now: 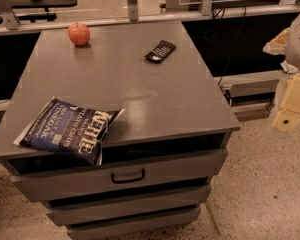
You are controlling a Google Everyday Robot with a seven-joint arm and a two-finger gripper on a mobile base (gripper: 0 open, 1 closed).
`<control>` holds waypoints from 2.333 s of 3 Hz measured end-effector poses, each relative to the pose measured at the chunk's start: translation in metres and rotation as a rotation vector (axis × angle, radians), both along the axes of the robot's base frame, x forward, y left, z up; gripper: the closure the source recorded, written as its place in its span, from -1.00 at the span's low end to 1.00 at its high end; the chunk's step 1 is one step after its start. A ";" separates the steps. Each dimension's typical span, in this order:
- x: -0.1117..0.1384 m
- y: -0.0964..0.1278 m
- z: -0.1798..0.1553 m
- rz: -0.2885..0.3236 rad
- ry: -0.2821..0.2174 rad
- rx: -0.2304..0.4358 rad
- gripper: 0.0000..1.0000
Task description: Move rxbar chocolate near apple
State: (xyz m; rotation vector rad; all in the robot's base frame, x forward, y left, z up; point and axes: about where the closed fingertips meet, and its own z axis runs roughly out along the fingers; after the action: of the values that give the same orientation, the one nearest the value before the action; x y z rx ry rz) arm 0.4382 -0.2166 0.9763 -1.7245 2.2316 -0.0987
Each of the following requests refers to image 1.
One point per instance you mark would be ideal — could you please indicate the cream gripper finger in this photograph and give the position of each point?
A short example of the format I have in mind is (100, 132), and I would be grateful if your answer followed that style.
(288, 116)

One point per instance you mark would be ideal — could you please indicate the dark background table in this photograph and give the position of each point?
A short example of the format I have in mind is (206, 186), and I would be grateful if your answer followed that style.
(41, 4)

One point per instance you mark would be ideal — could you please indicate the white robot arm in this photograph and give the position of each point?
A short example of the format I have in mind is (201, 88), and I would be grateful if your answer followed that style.
(287, 43)

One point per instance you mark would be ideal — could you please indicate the red apple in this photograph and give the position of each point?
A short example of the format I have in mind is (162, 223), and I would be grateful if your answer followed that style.
(79, 34)

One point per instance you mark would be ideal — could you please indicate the blue kettle chips bag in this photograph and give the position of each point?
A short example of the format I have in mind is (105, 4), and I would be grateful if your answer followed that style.
(68, 129)

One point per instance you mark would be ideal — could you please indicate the black drawer handle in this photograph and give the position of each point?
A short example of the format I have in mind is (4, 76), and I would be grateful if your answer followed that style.
(127, 177)

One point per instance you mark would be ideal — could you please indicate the grey drawer cabinet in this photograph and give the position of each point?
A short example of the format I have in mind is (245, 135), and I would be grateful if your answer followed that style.
(175, 125)

